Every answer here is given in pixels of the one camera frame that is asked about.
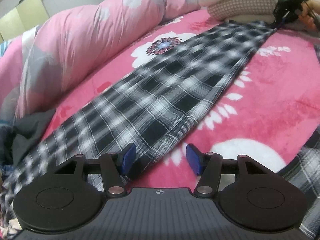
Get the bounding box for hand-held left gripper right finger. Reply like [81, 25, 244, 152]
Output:
[185, 143, 275, 197]

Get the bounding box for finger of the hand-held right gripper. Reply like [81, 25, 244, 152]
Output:
[270, 16, 288, 30]

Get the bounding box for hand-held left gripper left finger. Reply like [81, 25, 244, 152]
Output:
[54, 142, 137, 197]

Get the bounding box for black white plaid pants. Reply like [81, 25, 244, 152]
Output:
[0, 21, 320, 240]

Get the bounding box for stack of folded clothes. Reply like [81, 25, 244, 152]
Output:
[192, 0, 313, 32]

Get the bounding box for person's right hand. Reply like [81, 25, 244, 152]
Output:
[299, 0, 320, 32]

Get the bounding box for pink floral blanket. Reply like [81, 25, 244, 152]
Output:
[41, 7, 320, 188]

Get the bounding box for dark grey garment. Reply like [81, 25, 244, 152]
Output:
[0, 109, 57, 170]

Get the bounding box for pink floral duvet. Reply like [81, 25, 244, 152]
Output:
[0, 0, 203, 120]

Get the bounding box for teal striped quilt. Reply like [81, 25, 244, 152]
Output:
[0, 40, 13, 55]

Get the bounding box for pale yellow wardrobe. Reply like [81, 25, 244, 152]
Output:
[0, 0, 49, 43]

